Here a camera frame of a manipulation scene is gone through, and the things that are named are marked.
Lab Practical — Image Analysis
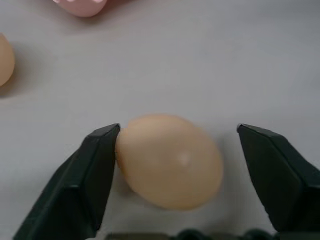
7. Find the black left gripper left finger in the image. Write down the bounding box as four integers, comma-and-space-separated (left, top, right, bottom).
12, 123, 121, 240

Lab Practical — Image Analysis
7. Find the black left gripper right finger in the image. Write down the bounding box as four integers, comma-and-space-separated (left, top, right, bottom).
236, 123, 320, 233

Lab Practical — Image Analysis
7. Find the beige egg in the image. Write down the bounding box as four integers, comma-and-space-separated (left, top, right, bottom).
115, 113, 224, 211
0, 32, 16, 87

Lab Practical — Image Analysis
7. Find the pink egg carton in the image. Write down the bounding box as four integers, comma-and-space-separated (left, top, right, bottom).
52, 0, 107, 18

